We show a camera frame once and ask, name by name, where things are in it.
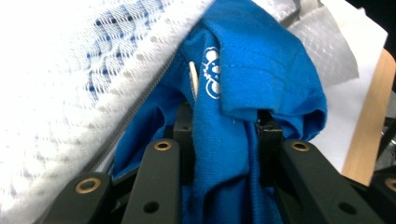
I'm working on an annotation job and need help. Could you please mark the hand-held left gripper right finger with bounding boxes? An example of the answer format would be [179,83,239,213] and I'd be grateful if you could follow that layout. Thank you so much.
[256,109,285,189]

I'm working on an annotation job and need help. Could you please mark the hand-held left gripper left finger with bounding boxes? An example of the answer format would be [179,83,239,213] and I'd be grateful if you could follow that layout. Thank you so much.
[172,102,196,187]

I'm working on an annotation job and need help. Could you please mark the blue shirt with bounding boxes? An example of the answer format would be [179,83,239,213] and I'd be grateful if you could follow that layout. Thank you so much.
[111,0,329,224]

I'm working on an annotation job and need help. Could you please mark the white mesh laundry bag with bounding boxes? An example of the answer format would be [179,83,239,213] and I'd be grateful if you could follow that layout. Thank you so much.
[0,0,360,224]

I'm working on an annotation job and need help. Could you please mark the white table cover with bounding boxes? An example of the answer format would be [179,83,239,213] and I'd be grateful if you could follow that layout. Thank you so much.
[309,0,389,174]

